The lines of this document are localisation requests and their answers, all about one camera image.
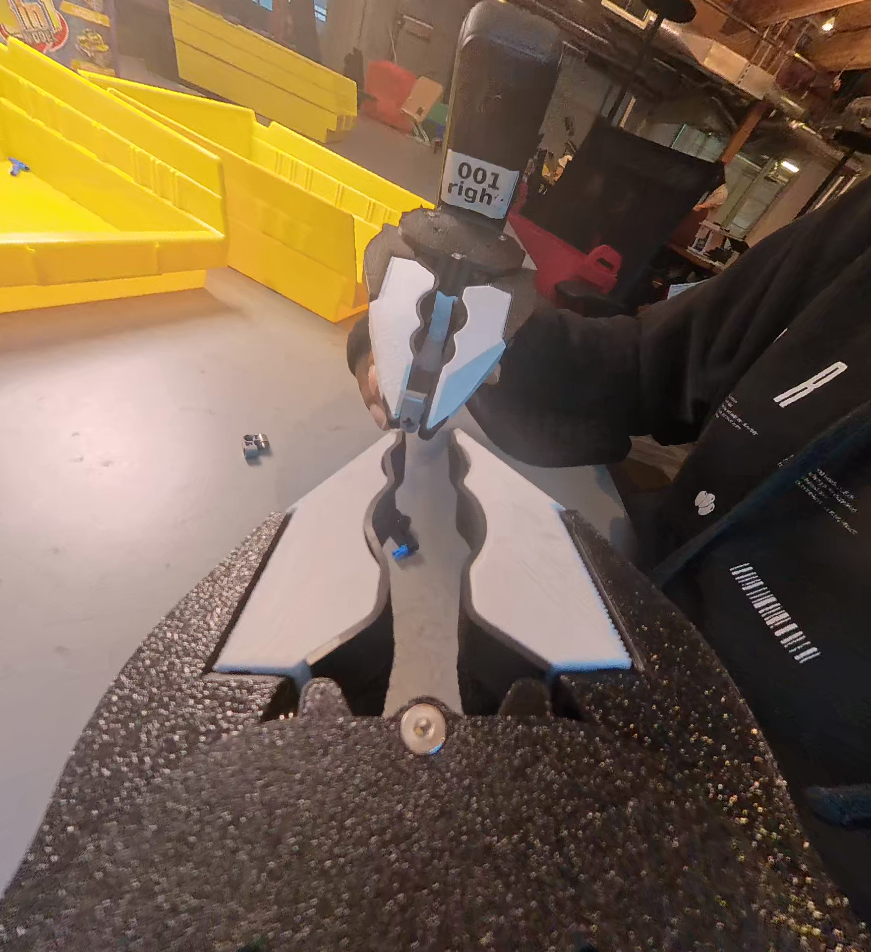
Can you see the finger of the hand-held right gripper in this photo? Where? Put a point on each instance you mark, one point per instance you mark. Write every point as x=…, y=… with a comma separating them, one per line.
x=394, y=320
x=483, y=335

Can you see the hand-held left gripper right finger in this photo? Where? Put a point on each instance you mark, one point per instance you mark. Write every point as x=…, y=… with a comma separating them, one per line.
x=532, y=587

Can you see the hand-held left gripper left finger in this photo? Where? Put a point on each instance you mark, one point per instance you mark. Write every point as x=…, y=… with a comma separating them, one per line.
x=309, y=587

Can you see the small black blue-pin assembly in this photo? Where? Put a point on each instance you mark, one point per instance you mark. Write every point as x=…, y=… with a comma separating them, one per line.
x=411, y=407

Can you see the small grey connector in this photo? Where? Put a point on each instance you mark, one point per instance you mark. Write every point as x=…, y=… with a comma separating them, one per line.
x=255, y=446

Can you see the grey desk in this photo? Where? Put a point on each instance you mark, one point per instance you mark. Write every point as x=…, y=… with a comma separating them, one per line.
x=145, y=483

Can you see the person's right hand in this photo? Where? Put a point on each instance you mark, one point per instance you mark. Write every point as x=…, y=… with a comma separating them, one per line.
x=365, y=379

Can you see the beige folding chair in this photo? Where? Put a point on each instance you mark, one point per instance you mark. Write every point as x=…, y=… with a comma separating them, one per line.
x=422, y=100

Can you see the red chair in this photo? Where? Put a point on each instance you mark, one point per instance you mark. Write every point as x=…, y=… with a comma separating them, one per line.
x=390, y=93

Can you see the wide yellow bin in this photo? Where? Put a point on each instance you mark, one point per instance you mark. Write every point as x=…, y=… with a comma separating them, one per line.
x=71, y=216
x=294, y=208

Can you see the black partition panel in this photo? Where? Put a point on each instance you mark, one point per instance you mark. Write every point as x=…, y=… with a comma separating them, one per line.
x=628, y=193

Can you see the stack of yellow bins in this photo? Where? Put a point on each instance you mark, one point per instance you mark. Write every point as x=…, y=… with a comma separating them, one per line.
x=257, y=67

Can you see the person's black hoodie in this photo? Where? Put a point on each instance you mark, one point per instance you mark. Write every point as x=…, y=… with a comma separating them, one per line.
x=777, y=558

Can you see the blue toy pin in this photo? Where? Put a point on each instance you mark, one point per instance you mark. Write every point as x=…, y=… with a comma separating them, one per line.
x=18, y=166

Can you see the colourful toy box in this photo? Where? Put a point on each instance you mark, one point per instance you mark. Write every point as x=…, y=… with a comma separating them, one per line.
x=56, y=33

